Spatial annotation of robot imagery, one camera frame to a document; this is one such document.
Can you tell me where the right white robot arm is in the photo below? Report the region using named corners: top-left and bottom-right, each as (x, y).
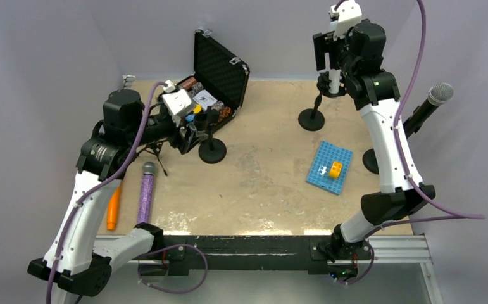
top-left (313, 17), bottom-right (435, 258)

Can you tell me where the purple glitter microphone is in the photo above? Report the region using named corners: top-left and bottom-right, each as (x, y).
top-left (137, 161), bottom-right (156, 224)

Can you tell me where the orange lego brick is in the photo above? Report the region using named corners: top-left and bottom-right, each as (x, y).
top-left (328, 161), bottom-right (343, 179)

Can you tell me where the black poker chip case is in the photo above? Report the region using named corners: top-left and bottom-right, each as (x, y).
top-left (157, 30), bottom-right (250, 132)

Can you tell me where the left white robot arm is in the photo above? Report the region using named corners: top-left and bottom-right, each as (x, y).
top-left (27, 89), bottom-right (178, 303)

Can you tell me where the white microphone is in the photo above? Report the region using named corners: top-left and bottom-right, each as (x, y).
top-left (328, 70), bottom-right (341, 94)

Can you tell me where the black tripod shock mount stand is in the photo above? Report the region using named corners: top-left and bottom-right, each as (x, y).
top-left (136, 141), bottom-right (168, 177)

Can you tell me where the black microphone silver grille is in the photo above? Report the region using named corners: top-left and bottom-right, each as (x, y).
top-left (403, 83), bottom-right (454, 138)

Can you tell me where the black round base clip stand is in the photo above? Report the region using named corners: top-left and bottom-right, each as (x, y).
top-left (194, 106), bottom-right (227, 164)

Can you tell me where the orange microphone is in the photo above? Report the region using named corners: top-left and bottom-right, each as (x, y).
top-left (106, 186), bottom-right (122, 231)

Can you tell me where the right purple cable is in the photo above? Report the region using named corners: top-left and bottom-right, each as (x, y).
top-left (363, 0), bottom-right (487, 240)

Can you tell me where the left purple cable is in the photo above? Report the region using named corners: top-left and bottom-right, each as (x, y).
top-left (46, 80), bottom-right (209, 304)

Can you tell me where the yellow round chip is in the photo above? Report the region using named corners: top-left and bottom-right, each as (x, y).
top-left (193, 104), bottom-right (202, 114)

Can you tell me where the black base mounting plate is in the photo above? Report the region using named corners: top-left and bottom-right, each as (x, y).
top-left (123, 234), bottom-right (373, 278)

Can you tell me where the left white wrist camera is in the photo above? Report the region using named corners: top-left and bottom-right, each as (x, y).
top-left (161, 80), bottom-right (195, 126)

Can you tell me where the blue lego baseplate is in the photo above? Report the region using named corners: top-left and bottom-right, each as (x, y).
top-left (306, 141), bottom-right (353, 195)

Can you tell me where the black shock mount round stand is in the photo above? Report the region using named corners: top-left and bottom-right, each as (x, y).
top-left (298, 71), bottom-right (346, 132)

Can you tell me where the white card deck box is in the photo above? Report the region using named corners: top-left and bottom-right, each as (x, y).
top-left (193, 89), bottom-right (218, 109)

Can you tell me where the purple cable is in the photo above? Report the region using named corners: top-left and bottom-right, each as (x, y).
top-left (363, 0), bottom-right (487, 240)
top-left (46, 80), bottom-right (209, 304)

